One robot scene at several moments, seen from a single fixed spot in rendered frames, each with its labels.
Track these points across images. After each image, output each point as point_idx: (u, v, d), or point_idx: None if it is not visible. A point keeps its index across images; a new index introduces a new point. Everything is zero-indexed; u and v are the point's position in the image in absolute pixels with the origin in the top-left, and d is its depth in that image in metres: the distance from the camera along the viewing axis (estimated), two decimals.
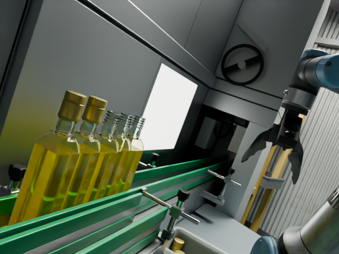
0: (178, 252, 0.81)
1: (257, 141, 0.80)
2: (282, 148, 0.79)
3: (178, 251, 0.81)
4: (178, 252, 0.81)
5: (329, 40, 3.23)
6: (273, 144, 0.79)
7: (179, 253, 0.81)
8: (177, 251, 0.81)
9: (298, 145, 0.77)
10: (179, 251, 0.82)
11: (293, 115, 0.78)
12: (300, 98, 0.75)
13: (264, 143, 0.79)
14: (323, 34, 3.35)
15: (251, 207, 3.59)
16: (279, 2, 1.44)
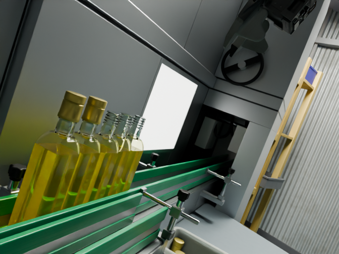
0: (178, 252, 0.81)
1: None
2: (260, 7, 0.53)
3: (178, 251, 0.81)
4: (178, 252, 0.81)
5: (329, 40, 3.23)
6: None
7: (179, 253, 0.81)
8: (177, 251, 0.81)
9: None
10: (179, 251, 0.82)
11: None
12: None
13: None
14: (323, 34, 3.35)
15: (251, 207, 3.59)
16: None
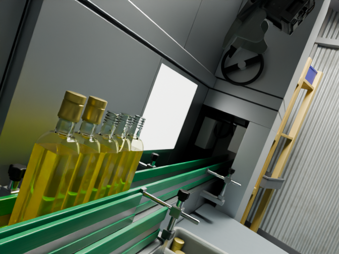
0: (178, 252, 0.81)
1: None
2: (259, 8, 0.53)
3: (178, 251, 0.81)
4: (178, 252, 0.81)
5: (329, 40, 3.23)
6: None
7: (179, 253, 0.81)
8: (177, 251, 0.81)
9: None
10: (179, 251, 0.82)
11: None
12: None
13: None
14: (323, 34, 3.35)
15: (251, 207, 3.59)
16: None
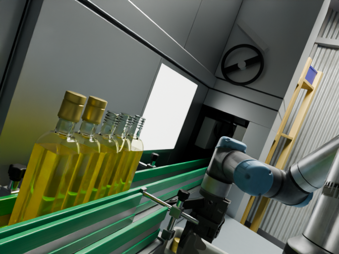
0: None
1: None
2: None
3: None
4: None
5: (329, 40, 3.23)
6: None
7: None
8: None
9: (185, 227, 0.77)
10: None
11: (205, 198, 0.79)
12: (204, 178, 0.80)
13: None
14: (323, 34, 3.35)
15: (251, 207, 3.59)
16: (279, 2, 1.44)
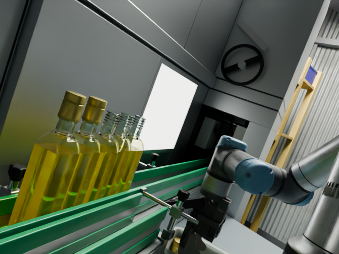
0: None
1: None
2: (191, 229, 0.79)
3: None
4: None
5: (329, 40, 3.23)
6: None
7: None
8: None
9: (186, 226, 0.77)
10: None
11: (205, 197, 0.79)
12: (204, 177, 0.79)
13: None
14: (323, 34, 3.35)
15: (251, 207, 3.59)
16: (279, 2, 1.44)
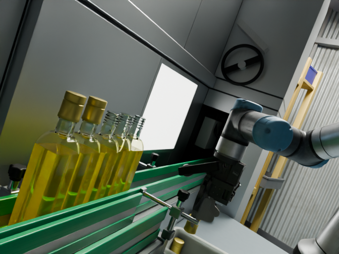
0: None
1: None
2: (205, 193, 0.78)
3: None
4: None
5: (329, 40, 3.23)
6: None
7: None
8: (191, 214, 0.80)
9: (200, 190, 0.76)
10: None
11: (219, 161, 0.78)
12: (218, 142, 0.78)
13: None
14: (323, 34, 3.35)
15: (251, 207, 3.59)
16: (279, 2, 1.44)
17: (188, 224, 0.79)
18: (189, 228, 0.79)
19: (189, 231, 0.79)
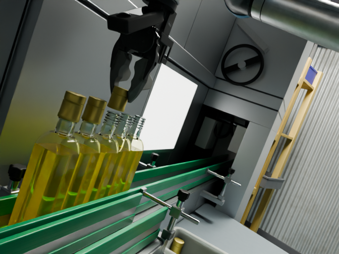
0: (120, 87, 0.57)
1: (114, 58, 0.58)
2: (140, 55, 0.57)
3: (119, 86, 0.57)
4: (120, 87, 0.57)
5: None
6: (126, 49, 0.57)
7: (123, 88, 0.57)
8: (119, 87, 0.57)
9: (152, 52, 0.55)
10: (118, 86, 0.57)
11: (154, 8, 0.57)
12: None
13: (122, 54, 0.58)
14: None
15: (251, 207, 3.59)
16: None
17: (123, 100, 0.57)
18: (124, 105, 0.58)
19: (124, 109, 0.58)
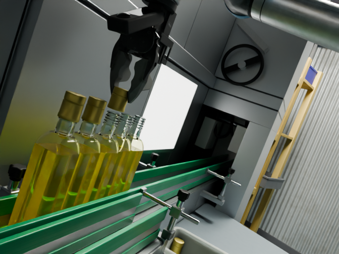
0: (120, 87, 0.57)
1: (114, 58, 0.58)
2: (140, 55, 0.57)
3: (119, 87, 0.57)
4: (120, 87, 0.57)
5: None
6: (126, 50, 0.57)
7: (123, 88, 0.57)
8: (119, 87, 0.57)
9: (152, 53, 0.55)
10: (118, 87, 0.57)
11: (154, 8, 0.57)
12: None
13: (122, 55, 0.58)
14: None
15: (251, 207, 3.59)
16: None
17: (123, 101, 0.57)
18: (124, 106, 0.58)
19: (124, 109, 0.58)
